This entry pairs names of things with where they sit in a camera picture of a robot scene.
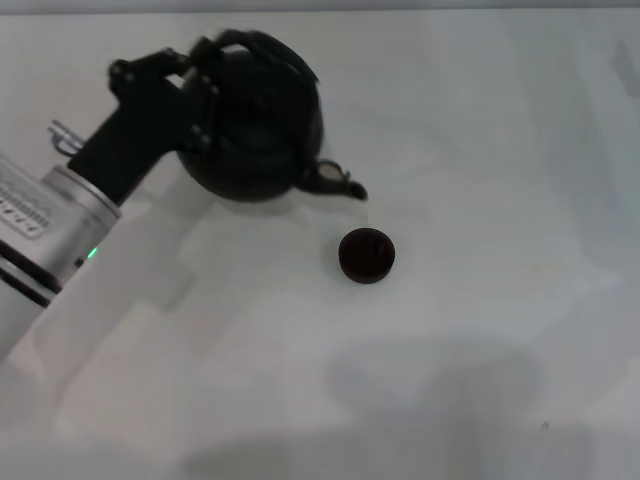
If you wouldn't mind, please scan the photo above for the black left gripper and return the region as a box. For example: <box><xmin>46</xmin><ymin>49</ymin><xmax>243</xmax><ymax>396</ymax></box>
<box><xmin>67</xmin><ymin>37</ymin><xmax>222</xmax><ymax>207</ymax></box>

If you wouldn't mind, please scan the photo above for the black round teapot with handle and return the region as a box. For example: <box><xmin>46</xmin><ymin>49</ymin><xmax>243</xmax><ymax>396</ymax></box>
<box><xmin>174</xmin><ymin>28</ymin><xmax>370</xmax><ymax>204</ymax></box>

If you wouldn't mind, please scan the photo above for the dark brown teacup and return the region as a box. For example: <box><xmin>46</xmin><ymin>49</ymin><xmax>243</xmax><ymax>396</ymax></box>
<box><xmin>338</xmin><ymin>227</ymin><xmax>397</xmax><ymax>285</ymax></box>

